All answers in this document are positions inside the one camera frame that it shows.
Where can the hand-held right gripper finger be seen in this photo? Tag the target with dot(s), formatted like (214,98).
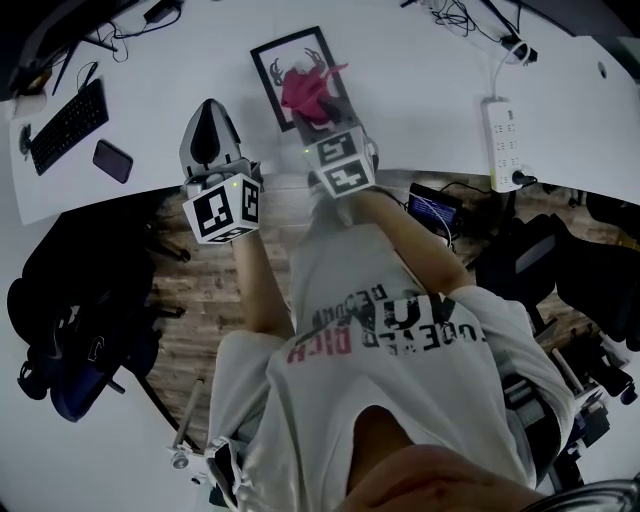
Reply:
(345,115)
(305,131)

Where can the white power strip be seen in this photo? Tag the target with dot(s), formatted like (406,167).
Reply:
(501,145)

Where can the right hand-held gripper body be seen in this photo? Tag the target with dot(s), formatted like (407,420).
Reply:
(342,150)

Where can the person's white printed t-shirt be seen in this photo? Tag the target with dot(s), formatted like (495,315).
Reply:
(350,390)

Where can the black office chair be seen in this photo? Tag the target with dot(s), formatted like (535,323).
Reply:
(85,270)
(585,270)

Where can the smartphone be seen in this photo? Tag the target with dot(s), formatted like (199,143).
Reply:
(113,161)

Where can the person's neck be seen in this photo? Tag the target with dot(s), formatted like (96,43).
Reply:
(425,475)

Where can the black device with blue screen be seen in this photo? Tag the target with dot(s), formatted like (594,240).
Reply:
(434,206)

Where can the blue jacket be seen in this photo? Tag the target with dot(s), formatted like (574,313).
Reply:
(80,397)

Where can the black power adapter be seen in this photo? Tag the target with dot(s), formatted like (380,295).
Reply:
(520,50)
(162,10)

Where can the black plug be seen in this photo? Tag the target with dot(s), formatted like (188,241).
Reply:
(522,178)

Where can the pink cloth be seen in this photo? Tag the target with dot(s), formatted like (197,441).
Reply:
(305,92)

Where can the person's left forearm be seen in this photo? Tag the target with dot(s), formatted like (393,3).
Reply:
(262,285)

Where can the black framed deer picture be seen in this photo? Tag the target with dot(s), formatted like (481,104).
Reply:
(295,50)

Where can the black keyboard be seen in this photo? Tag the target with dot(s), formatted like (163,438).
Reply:
(70,127)

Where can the white table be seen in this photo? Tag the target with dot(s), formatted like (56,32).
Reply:
(430,115)
(75,465)

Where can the black stylus pen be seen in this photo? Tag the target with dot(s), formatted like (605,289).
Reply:
(88,76)

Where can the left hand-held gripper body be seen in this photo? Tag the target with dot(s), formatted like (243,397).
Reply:
(215,212)

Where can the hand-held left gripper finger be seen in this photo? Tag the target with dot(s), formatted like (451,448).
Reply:
(232,142)
(185,155)

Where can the person's right forearm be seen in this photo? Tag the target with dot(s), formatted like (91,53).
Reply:
(420,240)

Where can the large black monitor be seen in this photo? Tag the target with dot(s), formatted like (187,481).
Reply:
(550,15)

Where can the grey head mount rim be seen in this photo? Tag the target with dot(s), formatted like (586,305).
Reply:
(590,497)

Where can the small black gadget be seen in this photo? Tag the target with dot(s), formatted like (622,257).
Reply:
(25,137)

